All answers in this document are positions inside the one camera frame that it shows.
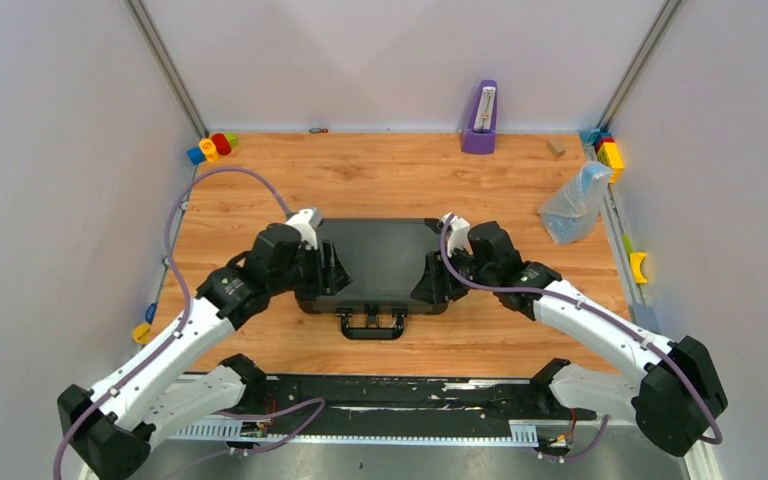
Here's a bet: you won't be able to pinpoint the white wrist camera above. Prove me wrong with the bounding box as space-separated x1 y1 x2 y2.
285 207 323 250
441 212 471 258

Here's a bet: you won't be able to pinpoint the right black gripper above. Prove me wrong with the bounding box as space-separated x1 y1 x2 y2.
411 243 497 307

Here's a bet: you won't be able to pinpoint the coloured toy blocks stack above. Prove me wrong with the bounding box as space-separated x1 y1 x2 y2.
578 129 625 184

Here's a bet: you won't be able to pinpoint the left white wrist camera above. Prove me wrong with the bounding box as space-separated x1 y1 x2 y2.
285 207 323 250

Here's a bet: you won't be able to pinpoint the black poker set case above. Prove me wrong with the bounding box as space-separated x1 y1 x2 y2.
295 218 450 340

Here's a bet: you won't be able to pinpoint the clear plastic bag blue contents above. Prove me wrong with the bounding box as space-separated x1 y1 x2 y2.
537 161 614 245

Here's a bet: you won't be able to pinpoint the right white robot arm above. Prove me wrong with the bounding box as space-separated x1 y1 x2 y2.
427 213 728 457

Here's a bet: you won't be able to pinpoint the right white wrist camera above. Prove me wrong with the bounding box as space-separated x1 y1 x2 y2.
441 212 471 258

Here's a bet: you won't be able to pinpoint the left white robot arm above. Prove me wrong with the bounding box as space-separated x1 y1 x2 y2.
52 209 324 479

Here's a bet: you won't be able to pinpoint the purple metronome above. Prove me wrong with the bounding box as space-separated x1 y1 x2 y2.
460 80 498 155

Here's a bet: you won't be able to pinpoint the small wooden block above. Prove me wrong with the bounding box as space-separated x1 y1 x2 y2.
546 139 566 158

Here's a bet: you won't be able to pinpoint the coloured toy cylinders cluster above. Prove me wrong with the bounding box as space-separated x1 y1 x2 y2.
186 133 239 165

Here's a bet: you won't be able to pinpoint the yellow blue round tags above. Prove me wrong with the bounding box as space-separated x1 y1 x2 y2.
131 302 158 345

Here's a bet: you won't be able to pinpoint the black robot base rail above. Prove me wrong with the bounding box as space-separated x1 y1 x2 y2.
174 374 597 448

